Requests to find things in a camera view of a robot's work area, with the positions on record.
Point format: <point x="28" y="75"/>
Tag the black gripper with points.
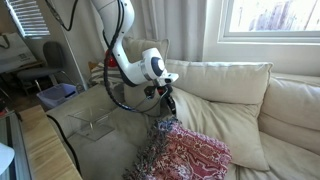
<point x="167" y="90"/>

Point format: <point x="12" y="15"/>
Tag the beige throw pillow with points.
<point x="220" y="123"/>
<point x="146" y="46"/>

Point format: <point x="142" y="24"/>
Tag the red patterned fringed blanket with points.
<point x="193" y="156"/>

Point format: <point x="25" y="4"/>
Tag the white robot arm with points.
<point x="113" y="20"/>

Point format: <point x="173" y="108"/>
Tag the red hard hat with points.
<point x="110" y="61"/>

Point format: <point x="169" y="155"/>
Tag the white curtain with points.
<point x="180" y="26"/>

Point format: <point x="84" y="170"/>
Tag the grey white striped cloth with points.
<point x="98" y="75"/>

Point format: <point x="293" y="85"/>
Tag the clear acrylic stand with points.
<point x="95" y="131"/>

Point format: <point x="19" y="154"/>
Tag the beige fabric sofa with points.
<point x="100" y="156"/>

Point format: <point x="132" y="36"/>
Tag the white slanted pole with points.
<point x="71" y="53"/>

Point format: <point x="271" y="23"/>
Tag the lavender plastic bin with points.
<point x="55" y="95"/>

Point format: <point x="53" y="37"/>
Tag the grey office chair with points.
<point x="53" y="53"/>

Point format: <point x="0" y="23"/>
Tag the light wooden table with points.
<point x="43" y="150"/>

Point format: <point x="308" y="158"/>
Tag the white printed bag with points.
<point x="15" y="53"/>

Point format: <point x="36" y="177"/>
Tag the white window blinds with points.
<point x="28" y="16"/>

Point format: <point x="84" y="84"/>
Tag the white dome cap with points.
<point x="5" y="156"/>

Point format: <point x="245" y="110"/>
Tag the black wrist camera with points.
<point x="150" y="92"/>

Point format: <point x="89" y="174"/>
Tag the white window frame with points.
<point x="266" y="35"/>

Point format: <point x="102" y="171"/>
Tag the aluminium profile frame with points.
<point x="18" y="150"/>

